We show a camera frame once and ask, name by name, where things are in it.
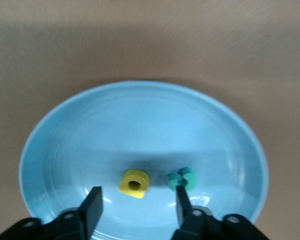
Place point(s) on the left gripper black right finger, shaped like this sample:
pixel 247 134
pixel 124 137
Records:
pixel 187 222

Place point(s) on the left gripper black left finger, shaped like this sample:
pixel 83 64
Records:
pixel 90 215

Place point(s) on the teal letter c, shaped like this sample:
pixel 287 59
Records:
pixel 190 178

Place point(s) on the yellow letter d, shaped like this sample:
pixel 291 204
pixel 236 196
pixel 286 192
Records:
pixel 126 186

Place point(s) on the blue plate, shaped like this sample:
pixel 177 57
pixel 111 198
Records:
pixel 140 125

